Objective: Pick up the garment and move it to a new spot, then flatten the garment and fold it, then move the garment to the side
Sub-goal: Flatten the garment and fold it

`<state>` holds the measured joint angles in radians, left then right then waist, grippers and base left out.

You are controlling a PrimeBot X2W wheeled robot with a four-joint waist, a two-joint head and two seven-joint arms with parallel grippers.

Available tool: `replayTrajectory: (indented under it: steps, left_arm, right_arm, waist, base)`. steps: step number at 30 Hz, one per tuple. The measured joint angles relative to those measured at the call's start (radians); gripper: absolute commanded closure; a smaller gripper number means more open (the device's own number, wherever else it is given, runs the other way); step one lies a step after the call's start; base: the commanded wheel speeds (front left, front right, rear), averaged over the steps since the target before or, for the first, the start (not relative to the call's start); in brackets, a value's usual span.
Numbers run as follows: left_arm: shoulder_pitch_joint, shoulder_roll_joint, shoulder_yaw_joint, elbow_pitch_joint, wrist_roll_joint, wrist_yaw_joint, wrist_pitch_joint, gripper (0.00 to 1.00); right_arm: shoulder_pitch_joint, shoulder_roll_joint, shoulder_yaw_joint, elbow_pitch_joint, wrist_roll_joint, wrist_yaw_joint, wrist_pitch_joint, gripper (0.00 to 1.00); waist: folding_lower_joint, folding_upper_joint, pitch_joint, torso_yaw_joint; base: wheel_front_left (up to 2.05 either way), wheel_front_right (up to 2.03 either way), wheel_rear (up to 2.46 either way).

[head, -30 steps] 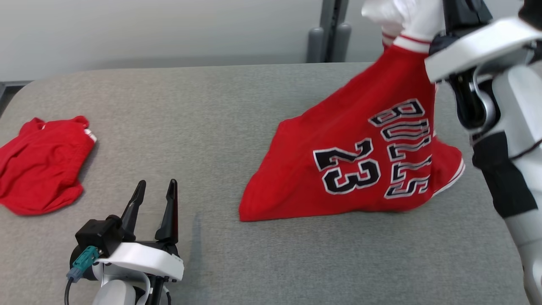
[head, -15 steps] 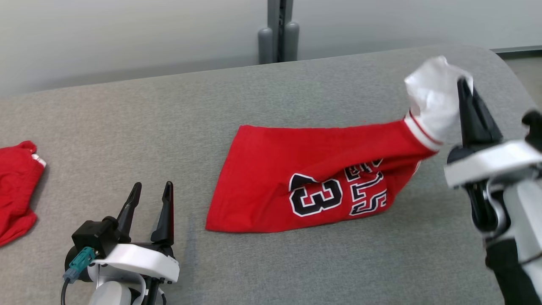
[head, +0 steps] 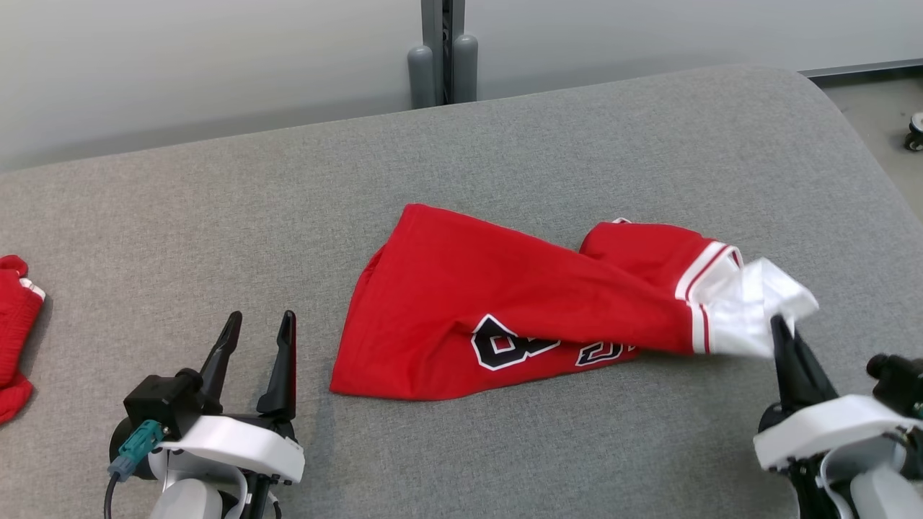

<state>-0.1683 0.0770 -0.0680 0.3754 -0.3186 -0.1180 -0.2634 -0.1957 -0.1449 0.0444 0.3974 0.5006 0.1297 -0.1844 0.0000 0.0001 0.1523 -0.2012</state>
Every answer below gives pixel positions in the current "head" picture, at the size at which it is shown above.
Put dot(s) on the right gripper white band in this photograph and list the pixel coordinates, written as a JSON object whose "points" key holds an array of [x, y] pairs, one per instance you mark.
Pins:
{"points": [[829, 429]]}

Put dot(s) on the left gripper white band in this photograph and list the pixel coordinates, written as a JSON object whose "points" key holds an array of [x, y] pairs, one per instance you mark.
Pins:
{"points": [[238, 443]]}

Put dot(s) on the red shorts with white trim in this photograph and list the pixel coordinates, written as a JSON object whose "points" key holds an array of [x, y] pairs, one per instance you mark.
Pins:
{"points": [[14, 331]]}

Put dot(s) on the red Bulls basketball jersey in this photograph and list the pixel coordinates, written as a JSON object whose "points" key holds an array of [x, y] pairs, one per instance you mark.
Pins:
{"points": [[505, 303]]}

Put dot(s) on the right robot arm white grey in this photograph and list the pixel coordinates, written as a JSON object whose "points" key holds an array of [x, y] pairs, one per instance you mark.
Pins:
{"points": [[872, 483]]}

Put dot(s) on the small black caster wheel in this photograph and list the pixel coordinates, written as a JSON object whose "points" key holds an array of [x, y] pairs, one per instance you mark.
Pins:
{"points": [[916, 133]]}

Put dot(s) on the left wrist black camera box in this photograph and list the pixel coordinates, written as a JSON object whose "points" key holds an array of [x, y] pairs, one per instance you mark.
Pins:
{"points": [[162, 404]]}

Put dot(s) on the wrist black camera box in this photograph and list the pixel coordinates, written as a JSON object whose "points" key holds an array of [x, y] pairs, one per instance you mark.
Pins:
{"points": [[162, 404], [901, 386]]}

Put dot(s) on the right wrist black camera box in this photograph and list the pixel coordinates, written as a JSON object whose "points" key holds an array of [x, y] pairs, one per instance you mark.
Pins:
{"points": [[901, 386]]}

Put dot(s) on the grey partition post with feet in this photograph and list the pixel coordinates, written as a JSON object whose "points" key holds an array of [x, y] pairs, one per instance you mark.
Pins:
{"points": [[443, 65]]}

